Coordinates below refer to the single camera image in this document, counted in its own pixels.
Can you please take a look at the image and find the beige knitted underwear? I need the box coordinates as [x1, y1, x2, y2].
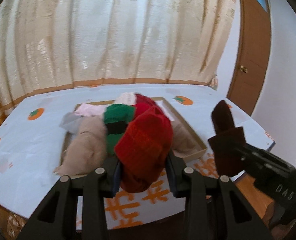
[53, 116, 108, 176]

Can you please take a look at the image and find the dark maroon underwear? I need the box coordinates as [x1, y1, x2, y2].
[208, 100, 246, 177]

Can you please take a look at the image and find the bright red knitted underwear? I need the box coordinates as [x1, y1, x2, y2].
[114, 107, 173, 193]

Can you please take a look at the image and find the tan underwear in tray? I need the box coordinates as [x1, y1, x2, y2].
[171, 120, 198, 157]

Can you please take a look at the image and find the white grey underwear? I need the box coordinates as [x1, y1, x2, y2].
[59, 112, 84, 134]

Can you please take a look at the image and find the pink white lace underwear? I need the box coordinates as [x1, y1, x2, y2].
[74, 92, 137, 117]

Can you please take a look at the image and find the green black underwear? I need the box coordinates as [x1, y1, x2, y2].
[104, 104, 136, 155]

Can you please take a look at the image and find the dark red underwear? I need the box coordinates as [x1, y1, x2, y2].
[135, 93, 157, 106]

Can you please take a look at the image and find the shallow cardboard tray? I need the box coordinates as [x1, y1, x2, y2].
[59, 96, 208, 179]

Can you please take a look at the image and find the white tablecloth orange print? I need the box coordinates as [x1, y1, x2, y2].
[0, 83, 275, 229]

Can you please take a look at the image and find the brown wooden door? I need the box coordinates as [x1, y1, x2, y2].
[228, 0, 271, 115]

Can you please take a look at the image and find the cream patterned curtain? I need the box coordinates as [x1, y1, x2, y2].
[0, 0, 236, 120]

